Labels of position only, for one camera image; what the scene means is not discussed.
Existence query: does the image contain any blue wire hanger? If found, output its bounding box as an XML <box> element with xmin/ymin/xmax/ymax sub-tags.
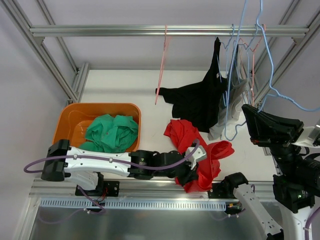
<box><xmin>223</xmin><ymin>0</ymin><xmax>320</xmax><ymax>141</ymax></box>

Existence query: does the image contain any red tank top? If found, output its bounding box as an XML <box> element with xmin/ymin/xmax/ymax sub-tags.
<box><xmin>164</xmin><ymin>119</ymin><xmax>235</xmax><ymax>193</ymax></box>

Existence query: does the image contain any grey tank top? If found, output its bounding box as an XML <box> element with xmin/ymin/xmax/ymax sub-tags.
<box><xmin>207</xmin><ymin>48</ymin><xmax>249</xmax><ymax>141</ymax></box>

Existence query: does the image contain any black tank top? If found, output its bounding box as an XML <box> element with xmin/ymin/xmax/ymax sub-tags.
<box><xmin>155</xmin><ymin>38</ymin><xmax>227</xmax><ymax>133</ymax></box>

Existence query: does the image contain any green tank top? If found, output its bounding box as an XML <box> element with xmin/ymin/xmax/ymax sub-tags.
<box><xmin>79</xmin><ymin>114</ymin><xmax>139</xmax><ymax>154</ymax></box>

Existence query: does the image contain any pink wire hanger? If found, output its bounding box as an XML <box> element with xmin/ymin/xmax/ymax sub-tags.
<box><xmin>154</xmin><ymin>25</ymin><xmax>170</xmax><ymax>105</ymax></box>

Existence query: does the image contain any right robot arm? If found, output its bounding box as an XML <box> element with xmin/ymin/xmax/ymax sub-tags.
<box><xmin>219</xmin><ymin>104</ymin><xmax>320</xmax><ymax>240</ymax></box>

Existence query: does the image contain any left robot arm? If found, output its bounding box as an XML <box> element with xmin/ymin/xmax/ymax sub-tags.
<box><xmin>40</xmin><ymin>139</ymin><xmax>207</xmax><ymax>197</ymax></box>

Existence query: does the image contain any pink hanger far right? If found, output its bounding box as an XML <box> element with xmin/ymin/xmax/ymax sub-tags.
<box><xmin>239</xmin><ymin>24</ymin><xmax>263</xmax><ymax>106</ymax></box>

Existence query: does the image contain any orange plastic basket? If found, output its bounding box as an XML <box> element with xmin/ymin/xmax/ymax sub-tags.
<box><xmin>52</xmin><ymin>103</ymin><xmax>141</xmax><ymax>152</ymax></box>

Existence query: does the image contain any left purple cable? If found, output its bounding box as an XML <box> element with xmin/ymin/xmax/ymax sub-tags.
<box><xmin>23</xmin><ymin>139</ymin><xmax>201</xmax><ymax>215</ymax></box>

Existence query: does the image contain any purple cable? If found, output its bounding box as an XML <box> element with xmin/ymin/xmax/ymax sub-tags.
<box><xmin>303</xmin><ymin>204</ymin><xmax>320</xmax><ymax>240</ymax></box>
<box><xmin>23</xmin><ymin>139</ymin><xmax>201</xmax><ymax>215</ymax></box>

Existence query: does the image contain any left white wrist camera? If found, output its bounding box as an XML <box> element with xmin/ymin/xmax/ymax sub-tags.
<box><xmin>185</xmin><ymin>145</ymin><xmax>207</xmax><ymax>170</ymax></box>

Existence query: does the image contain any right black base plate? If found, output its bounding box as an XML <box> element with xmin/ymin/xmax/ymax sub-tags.
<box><xmin>207</xmin><ymin>182</ymin><xmax>226</xmax><ymax>199</ymax></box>

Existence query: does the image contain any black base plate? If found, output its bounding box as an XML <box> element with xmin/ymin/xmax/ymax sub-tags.
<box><xmin>83</xmin><ymin>180</ymin><xmax>120</xmax><ymax>197</ymax></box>
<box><xmin>207</xmin><ymin>182</ymin><xmax>226</xmax><ymax>199</ymax></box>

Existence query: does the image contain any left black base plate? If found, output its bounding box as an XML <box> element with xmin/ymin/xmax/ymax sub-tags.
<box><xmin>83</xmin><ymin>180</ymin><xmax>120</xmax><ymax>197</ymax></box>

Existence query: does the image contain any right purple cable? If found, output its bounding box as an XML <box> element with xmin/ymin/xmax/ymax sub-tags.
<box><xmin>303</xmin><ymin>204</ymin><xmax>320</xmax><ymax>240</ymax></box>

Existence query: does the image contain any aluminium hanging rail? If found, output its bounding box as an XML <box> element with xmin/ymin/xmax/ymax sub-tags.
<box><xmin>29</xmin><ymin>25</ymin><xmax>310</xmax><ymax>38</ymax></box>

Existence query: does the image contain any white slotted cable duct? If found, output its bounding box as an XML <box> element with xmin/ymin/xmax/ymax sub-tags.
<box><xmin>39</xmin><ymin>198</ymin><xmax>227</xmax><ymax>212</ymax></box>

